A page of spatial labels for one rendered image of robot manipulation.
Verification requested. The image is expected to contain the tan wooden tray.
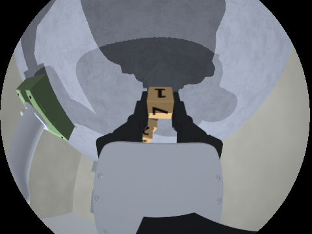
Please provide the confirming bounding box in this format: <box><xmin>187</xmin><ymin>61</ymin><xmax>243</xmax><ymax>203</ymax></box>
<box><xmin>148</xmin><ymin>119</ymin><xmax>157</xmax><ymax>132</ymax></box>

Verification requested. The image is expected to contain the tan wooden number cube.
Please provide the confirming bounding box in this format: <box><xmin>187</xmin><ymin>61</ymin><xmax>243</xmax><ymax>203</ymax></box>
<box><xmin>142</xmin><ymin>127</ymin><xmax>153</xmax><ymax>142</ymax></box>
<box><xmin>147</xmin><ymin>87</ymin><xmax>174</xmax><ymax>119</ymax></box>

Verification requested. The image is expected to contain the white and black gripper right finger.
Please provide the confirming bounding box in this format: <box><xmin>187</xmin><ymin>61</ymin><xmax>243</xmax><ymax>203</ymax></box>
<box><xmin>172</xmin><ymin>92</ymin><xmax>223</xmax><ymax>158</ymax></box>

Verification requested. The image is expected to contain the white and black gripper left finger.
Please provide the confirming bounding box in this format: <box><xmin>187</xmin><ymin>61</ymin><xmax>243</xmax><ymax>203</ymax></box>
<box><xmin>96</xmin><ymin>91</ymin><xmax>148</xmax><ymax>158</ymax></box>

